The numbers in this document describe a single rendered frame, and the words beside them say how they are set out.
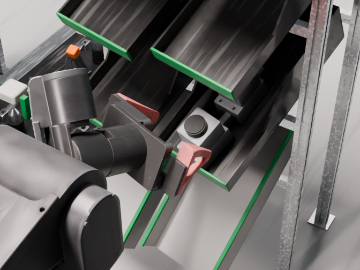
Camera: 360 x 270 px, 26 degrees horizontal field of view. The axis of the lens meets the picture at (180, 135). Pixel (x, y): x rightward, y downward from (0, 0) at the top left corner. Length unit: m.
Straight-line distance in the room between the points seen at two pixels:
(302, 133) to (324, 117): 0.58
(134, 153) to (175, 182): 0.06
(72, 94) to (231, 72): 0.21
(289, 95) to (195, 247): 0.30
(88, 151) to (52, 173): 0.39
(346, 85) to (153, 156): 0.43
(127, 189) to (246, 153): 0.28
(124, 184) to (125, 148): 0.37
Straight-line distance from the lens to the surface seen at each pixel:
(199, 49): 0.99
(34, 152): 0.49
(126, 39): 1.02
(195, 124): 1.03
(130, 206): 1.25
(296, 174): 1.15
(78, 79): 0.86
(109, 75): 1.19
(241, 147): 1.08
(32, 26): 1.94
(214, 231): 1.20
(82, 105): 0.86
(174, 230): 1.23
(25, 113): 1.47
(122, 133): 0.90
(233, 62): 0.97
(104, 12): 1.06
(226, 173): 1.06
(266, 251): 1.41
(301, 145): 1.11
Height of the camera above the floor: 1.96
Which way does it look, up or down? 43 degrees down
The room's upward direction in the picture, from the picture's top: straight up
